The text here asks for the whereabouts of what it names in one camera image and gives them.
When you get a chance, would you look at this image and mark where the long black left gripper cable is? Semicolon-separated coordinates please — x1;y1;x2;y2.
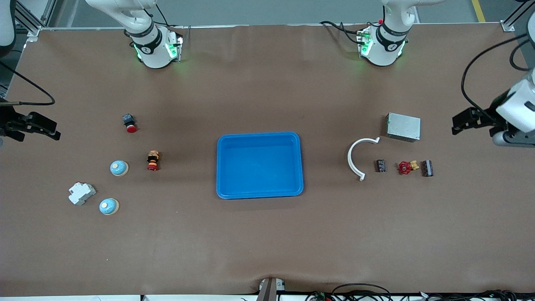
461;33;530;122

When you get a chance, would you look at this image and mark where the white circuit breaker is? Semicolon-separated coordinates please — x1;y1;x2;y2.
68;182;97;206

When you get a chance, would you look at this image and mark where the black right arm base cable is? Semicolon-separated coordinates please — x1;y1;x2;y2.
153;3;184;40

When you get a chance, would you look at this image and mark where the aluminium frame profile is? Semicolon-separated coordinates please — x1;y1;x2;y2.
15;0;56;42

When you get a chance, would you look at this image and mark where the white curved plastic clamp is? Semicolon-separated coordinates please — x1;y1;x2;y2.
347;137;381;181

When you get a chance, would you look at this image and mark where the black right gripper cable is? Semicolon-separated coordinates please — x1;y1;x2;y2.
0;61;56;106

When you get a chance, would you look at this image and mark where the light blue call bell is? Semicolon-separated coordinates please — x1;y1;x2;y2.
110;160;129;177
99;198;120;216

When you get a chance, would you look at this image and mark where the aluminium frame corner post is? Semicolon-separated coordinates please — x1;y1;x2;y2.
503;0;535;32

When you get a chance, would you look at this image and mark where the red yellow emergency stop button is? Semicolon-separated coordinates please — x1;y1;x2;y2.
146;150;161;172

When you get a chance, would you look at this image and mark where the table cover sheet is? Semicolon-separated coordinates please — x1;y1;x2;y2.
0;24;535;296

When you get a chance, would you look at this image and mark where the black left arm base cable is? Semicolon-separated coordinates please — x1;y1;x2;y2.
319;20;365;45

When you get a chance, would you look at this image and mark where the grey metal power supply box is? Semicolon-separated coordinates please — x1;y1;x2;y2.
386;112;421;143

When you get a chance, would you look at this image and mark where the brass valve red handle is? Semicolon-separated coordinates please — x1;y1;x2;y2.
398;160;420;175

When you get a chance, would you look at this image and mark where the blue plastic tray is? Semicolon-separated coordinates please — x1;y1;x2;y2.
216;132;304;200

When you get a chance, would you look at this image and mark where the black cable bundle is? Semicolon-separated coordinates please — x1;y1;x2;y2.
414;289;535;301

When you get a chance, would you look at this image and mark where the short black looped cable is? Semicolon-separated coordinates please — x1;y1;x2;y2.
509;39;530;71

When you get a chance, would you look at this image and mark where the black arm base cable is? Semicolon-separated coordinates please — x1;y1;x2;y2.
319;20;365;45
153;3;184;40

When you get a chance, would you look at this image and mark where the grey metal mounting bracket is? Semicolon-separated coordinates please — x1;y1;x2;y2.
258;277;286;301

